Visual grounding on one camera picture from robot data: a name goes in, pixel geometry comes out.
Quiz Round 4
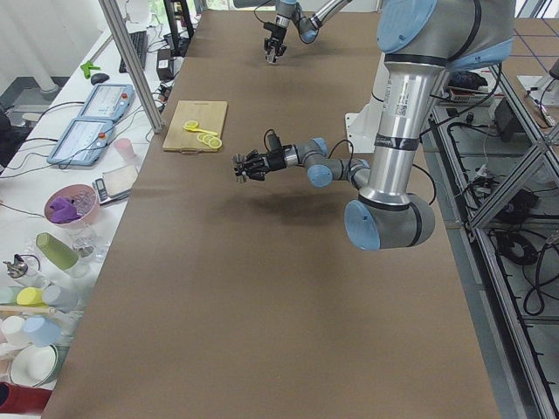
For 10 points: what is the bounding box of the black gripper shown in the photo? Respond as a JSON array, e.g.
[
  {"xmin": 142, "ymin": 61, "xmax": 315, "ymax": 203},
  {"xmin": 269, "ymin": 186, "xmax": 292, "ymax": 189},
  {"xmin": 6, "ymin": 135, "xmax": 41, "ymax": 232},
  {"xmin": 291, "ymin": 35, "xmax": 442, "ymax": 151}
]
[
  {"xmin": 235, "ymin": 149, "xmax": 286, "ymax": 182},
  {"xmin": 263, "ymin": 22, "xmax": 286, "ymax": 63}
]

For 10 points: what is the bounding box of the small clear glass cup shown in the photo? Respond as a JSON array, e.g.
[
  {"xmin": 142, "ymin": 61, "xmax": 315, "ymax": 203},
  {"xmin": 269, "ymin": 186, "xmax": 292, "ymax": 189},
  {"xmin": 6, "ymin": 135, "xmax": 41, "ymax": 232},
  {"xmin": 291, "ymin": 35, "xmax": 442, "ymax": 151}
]
[{"xmin": 266, "ymin": 50, "xmax": 278, "ymax": 64}]

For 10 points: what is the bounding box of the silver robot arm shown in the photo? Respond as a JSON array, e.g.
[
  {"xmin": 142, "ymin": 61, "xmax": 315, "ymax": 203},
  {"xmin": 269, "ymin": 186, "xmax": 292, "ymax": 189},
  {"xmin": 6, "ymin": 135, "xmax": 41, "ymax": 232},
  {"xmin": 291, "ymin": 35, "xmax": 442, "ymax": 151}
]
[
  {"xmin": 233, "ymin": 0, "xmax": 350, "ymax": 64},
  {"xmin": 233, "ymin": 1, "xmax": 515, "ymax": 251}
]

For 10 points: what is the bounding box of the pink plastic cup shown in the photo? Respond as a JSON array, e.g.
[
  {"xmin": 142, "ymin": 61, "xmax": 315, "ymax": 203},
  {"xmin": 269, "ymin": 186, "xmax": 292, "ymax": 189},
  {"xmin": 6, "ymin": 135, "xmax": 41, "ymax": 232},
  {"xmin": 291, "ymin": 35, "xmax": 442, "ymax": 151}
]
[{"xmin": 114, "ymin": 138, "xmax": 135, "ymax": 161}]

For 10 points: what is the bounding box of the yellow cup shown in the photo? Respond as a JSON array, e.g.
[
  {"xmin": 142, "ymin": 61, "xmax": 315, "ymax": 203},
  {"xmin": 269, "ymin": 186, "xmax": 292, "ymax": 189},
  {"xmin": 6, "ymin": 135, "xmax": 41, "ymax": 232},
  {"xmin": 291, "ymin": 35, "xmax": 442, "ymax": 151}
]
[{"xmin": 16, "ymin": 287, "xmax": 46, "ymax": 307}]

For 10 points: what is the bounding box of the light blue cup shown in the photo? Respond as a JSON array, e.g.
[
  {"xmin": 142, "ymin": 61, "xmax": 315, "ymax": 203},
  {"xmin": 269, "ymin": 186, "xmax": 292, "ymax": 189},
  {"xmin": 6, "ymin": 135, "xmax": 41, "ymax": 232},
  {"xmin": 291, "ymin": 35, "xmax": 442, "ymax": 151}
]
[{"xmin": 23, "ymin": 316, "xmax": 62, "ymax": 347}]

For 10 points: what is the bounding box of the mint green cup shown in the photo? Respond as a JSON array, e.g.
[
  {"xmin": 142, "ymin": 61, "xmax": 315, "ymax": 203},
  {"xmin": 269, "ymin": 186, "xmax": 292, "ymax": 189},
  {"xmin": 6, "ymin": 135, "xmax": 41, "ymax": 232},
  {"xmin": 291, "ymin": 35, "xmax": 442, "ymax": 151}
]
[{"xmin": 0, "ymin": 286, "xmax": 23, "ymax": 306}]

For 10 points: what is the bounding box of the lemon slice far end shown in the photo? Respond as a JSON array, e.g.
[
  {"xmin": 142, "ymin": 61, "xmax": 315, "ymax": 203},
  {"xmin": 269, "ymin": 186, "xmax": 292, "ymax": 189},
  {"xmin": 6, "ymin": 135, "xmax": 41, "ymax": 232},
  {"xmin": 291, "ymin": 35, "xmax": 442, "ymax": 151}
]
[{"xmin": 208, "ymin": 138, "xmax": 222, "ymax": 149}]

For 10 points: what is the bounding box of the bamboo cutting board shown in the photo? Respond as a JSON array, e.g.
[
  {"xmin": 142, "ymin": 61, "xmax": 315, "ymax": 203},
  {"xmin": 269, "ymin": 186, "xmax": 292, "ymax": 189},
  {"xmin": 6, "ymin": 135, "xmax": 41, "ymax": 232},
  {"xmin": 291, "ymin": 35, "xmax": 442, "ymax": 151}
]
[{"xmin": 162, "ymin": 100, "xmax": 228, "ymax": 154}]

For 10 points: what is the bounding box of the yellow plastic spoon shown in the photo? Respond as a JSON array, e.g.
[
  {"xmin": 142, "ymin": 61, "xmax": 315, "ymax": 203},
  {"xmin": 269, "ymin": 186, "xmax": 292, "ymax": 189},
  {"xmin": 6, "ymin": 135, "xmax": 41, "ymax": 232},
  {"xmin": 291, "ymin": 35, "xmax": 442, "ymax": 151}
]
[{"xmin": 183, "ymin": 120, "xmax": 218, "ymax": 136}]

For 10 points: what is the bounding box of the lemon slice on spoon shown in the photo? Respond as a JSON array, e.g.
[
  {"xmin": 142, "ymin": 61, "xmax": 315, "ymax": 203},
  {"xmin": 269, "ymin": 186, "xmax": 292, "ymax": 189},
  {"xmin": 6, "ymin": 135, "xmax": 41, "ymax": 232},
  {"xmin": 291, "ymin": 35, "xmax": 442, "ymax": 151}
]
[{"xmin": 183, "ymin": 120, "xmax": 199, "ymax": 132}]

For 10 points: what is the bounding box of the black keyboard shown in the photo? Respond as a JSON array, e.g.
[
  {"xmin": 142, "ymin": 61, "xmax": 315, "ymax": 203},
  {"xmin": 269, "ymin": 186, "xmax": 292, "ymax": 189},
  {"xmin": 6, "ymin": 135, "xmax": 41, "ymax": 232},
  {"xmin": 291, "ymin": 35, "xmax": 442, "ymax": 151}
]
[{"xmin": 129, "ymin": 31, "xmax": 148, "ymax": 70}]

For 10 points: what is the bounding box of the digital kitchen scale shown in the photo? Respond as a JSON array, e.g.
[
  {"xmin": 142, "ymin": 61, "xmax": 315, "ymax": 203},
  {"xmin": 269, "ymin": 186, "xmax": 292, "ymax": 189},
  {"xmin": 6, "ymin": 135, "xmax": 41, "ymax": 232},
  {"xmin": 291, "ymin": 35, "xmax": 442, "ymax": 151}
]
[{"xmin": 92, "ymin": 165, "xmax": 138, "ymax": 206}]

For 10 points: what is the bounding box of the upper teach pendant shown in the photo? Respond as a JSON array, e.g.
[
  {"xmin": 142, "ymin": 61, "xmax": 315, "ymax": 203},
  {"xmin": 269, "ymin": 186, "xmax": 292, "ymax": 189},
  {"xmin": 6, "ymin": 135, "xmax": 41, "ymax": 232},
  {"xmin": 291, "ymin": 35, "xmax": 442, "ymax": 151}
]
[{"xmin": 79, "ymin": 83, "xmax": 135, "ymax": 122}]

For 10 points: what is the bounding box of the teach pendant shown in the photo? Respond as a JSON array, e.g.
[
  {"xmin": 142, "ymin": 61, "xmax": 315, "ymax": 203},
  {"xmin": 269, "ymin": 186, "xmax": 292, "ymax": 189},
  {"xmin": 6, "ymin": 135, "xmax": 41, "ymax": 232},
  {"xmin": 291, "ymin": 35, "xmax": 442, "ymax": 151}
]
[
  {"xmin": 46, "ymin": 118, "xmax": 115, "ymax": 168},
  {"xmin": 79, "ymin": 83, "xmax": 135, "ymax": 122}
]

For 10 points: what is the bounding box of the lower teach pendant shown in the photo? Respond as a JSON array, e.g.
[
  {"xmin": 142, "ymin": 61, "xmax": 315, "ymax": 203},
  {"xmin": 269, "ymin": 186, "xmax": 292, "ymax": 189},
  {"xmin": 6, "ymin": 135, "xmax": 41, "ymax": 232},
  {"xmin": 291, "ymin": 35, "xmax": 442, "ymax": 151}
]
[{"xmin": 46, "ymin": 118, "xmax": 115, "ymax": 168}]

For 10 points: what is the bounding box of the black computer mouse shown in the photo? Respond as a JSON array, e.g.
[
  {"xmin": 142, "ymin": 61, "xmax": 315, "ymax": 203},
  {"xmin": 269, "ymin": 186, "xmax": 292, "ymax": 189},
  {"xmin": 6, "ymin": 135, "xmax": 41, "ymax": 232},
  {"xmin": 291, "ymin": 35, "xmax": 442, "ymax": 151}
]
[{"xmin": 90, "ymin": 72, "xmax": 110, "ymax": 86}]

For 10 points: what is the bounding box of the wine glass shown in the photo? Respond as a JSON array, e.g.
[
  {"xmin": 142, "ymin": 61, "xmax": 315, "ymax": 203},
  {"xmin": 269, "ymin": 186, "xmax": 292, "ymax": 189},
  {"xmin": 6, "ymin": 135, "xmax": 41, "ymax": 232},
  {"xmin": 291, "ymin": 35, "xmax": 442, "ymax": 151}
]
[{"xmin": 71, "ymin": 223, "xmax": 98, "ymax": 261}]

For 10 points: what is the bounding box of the green clamp tool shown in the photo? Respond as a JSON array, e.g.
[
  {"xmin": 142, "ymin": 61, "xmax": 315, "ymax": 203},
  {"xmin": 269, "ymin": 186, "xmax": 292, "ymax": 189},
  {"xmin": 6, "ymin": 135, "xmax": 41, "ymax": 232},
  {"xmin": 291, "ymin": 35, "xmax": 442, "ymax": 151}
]
[{"xmin": 79, "ymin": 60, "xmax": 100, "ymax": 79}]

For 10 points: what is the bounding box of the pink bowl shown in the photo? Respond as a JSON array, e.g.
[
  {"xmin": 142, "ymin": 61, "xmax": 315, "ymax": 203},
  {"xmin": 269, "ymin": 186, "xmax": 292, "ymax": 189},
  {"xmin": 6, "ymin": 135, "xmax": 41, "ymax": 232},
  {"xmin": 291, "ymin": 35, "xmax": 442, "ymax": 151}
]
[{"xmin": 44, "ymin": 183, "xmax": 100, "ymax": 228}]

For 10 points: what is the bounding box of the purple cloth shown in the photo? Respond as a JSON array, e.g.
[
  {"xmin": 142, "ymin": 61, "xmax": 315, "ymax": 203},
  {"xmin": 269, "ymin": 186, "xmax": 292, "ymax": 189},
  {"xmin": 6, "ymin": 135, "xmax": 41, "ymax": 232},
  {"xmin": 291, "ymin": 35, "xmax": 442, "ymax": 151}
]
[{"xmin": 48, "ymin": 196, "xmax": 80, "ymax": 224}]

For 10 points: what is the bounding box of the green tumbler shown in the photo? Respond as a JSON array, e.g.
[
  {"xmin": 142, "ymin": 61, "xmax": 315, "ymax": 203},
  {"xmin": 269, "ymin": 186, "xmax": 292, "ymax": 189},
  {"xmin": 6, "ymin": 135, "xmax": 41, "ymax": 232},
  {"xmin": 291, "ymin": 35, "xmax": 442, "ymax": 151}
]
[{"xmin": 36, "ymin": 232, "xmax": 79, "ymax": 271}]

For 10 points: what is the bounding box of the black power box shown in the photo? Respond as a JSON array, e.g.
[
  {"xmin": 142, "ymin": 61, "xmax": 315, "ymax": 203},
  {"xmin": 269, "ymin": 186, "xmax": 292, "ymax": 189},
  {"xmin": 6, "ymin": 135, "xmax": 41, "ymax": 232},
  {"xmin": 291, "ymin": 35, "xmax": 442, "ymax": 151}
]
[{"xmin": 493, "ymin": 98, "xmax": 526, "ymax": 142}]

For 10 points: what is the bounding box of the white bowl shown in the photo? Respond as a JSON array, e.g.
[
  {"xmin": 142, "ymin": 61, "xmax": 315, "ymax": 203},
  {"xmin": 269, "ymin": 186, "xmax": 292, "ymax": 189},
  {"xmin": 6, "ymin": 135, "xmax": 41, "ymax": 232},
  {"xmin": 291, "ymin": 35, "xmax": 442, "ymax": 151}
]
[{"xmin": 9, "ymin": 345, "xmax": 59, "ymax": 388}]

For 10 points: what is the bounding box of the red thermos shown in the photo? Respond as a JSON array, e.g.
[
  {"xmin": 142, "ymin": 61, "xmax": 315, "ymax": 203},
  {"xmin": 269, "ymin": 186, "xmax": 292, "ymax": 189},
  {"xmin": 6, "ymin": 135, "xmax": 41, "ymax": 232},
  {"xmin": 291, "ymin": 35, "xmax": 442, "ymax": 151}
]
[{"xmin": 1, "ymin": 381, "xmax": 52, "ymax": 415}]

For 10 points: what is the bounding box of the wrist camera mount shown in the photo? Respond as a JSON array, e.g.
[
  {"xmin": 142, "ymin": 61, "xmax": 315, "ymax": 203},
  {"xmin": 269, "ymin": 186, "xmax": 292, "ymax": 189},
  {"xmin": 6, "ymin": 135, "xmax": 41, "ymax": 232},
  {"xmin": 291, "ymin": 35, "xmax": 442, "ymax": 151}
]
[{"xmin": 263, "ymin": 128, "xmax": 283, "ymax": 153}]

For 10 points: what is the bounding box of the white pedestal column base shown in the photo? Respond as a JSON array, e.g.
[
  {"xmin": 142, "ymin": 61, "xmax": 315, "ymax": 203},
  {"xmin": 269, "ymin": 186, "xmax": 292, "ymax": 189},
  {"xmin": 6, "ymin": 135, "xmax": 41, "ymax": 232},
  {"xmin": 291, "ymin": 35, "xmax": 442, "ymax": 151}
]
[{"xmin": 345, "ymin": 57, "xmax": 389, "ymax": 154}]

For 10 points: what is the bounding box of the aluminium frame post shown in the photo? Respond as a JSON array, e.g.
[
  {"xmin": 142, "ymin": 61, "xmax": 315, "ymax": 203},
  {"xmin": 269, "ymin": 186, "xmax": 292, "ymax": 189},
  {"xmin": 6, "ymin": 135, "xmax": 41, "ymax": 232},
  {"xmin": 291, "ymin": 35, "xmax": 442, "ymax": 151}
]
[{"xmin": 99, "ymin": 0, "xmax": 163, "ymax": 134}]

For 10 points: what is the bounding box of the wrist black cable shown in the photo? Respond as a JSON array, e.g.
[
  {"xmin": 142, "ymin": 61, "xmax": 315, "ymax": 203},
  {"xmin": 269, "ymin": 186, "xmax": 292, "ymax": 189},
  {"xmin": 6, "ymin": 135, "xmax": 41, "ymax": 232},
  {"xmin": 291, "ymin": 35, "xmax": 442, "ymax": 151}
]
[{"xmin": 327, "ymin": 139, "xmax": 438, "ymax": 206}]

